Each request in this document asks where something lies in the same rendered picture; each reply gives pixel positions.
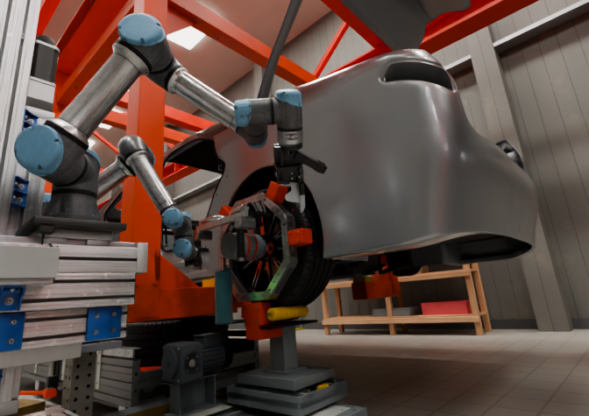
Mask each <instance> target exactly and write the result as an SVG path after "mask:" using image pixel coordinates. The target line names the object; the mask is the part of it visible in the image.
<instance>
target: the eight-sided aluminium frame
mask: <svg viewBox="0 0 589 416"><path fill-rule="evenodd" d="M250 201H251V202H255V201H258V202H260V203H264V204H265V205H266V206H267V207H268V208H269V209H270V210H271V211H272V212H273V213H274V214H275V215H276V216H277V217H278V218H279V219H280V223H281V236H282V249H283V261H282V263H281V265H280V267H279V269H278V270H277V272H276V273H275V275H274V276H273V279H272V281H271V282H270V284H269V286H268V288H267V289H266V291H265V292H257V293H248V292H247V291H246V290H245V288H244V286H243V285H242V284H241V282H240V281H239V280H238V278H237V276H236V275H235V274H234V272H233V271H232V262H231V258H225V257H223V255H222V253H221V250H220V244H221V241H222V238H223V236H224V235H225V234H226V233H229V232H230V233H233V232H234V231H235V228H234V222H233V223H229V224H226V225H224V226H223V227H222V229H221V230H220V233H219V238H218V240H219V269H218V270H219V271H223V270H230V271H232V274H231V276H232V293H233V295H234V296H235V299H236V300H237V301H238V302H242V300H244V301H254V300H275V299H277V298H278V296H279V295H280V292H281V290H282V289H283V287H284V285H285V284H286V283H287V280H288V279H289V277H290V275H291V274H292V272H293V270H294V269H295V268H296V265H297V264H298V256H297V246H289V245H288V231H290V230H294V229H295V217H294V216H293V215H292V214H291V213H290V212H288V211H287V210H286V209H285V208H284V207H283V206H282V205H281V204H280V203H279V202H274V201H271V200H269V199H268V198H266V193H260V194H255V195H254V196H251V197H248V198H245V199H243V200H241V201H236V202H235V204H234V205H233V206H232V208H237V207H239V206H242V205H245V204H247V203H248V202H250Z"/></svg>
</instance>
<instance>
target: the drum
mask: <svg viewBox="0 0 589 416"><path fill-rule="evenodd" d="M266 249H267V245H266V240H265V239H264V238H263V237H262V236H260V235H258V234H251V233H245V257H246V261H256V260H258V259H261V258H262V257H263V256H265V254H266ZM220 250H221V253H222V255H223V257H225V258H231V259H233V260H236V258H237V232H235V233H230V232H229V233H226V234H225V235H224V236H223V238H222V241H221V244H220Z"/></svg>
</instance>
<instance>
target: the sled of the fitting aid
mask: <svg viewBox="0 0 589 416"><path fill-rule="evenodd" d="M346 397H348V390H347V382H346V379H339V378H330V379H327V380H324V381H322V382H320V383H317V384H312V385H310V386H308V387H305V388H302V389H300V390H297V391H288V390H282V389H275V388H269V387H263V386H257V385H250V384H239V383H237V384H232V385H229V386H227V403H231V404H235V405H243V406H248V407H252V408H257V409H260V410H265V411H269V412H277V413H282V414H286V415H291V416H304V415H307V414H309V413H311V412H314V411H316V410H318V409H321V408H323V407H325V406H327V405H330V404H332V403H334V402H337V401H338V400H340V399H342V398H346Z"/></svg>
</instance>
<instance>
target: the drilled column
mask: <svg viewBox="0 0 589 416"><path fill-rule="evenodd" d="M95 373H96V351H94V352H88V353H81V357H76V358H70V359H66V363H65V372H64V382H63V391H62V401H61V407H63V408H65V409H67V410H69V411H70V412H73V413H75V414H77V415H79V416H92V409H93V397H94V385H95Z"/></svg>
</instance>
